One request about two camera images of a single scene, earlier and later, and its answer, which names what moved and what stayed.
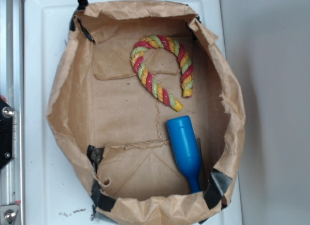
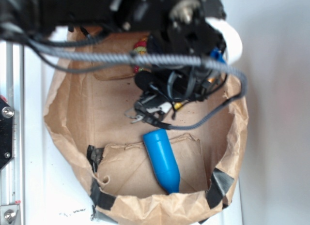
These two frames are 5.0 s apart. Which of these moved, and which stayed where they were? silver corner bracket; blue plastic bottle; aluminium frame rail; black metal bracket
Moved: blue plastic bottle
Stayed: black metal bracket; aluminium frame rail; silver corner bracket
